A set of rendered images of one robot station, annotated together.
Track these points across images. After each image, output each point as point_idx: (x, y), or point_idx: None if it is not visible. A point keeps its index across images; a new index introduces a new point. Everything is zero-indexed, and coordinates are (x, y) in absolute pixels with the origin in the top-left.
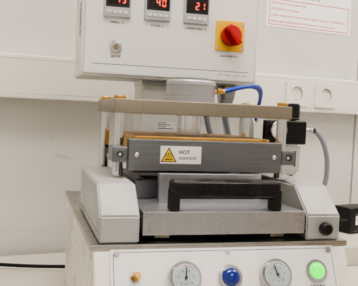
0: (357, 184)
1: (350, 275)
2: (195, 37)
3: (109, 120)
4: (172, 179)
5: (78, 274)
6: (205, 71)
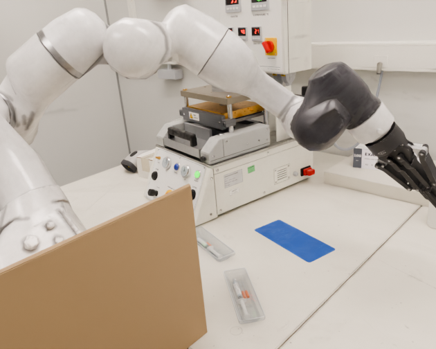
0: None
1: (373, 203)
2: (257, 48)
3: None
4: (169, 127)
5: None
6: (262, 66)
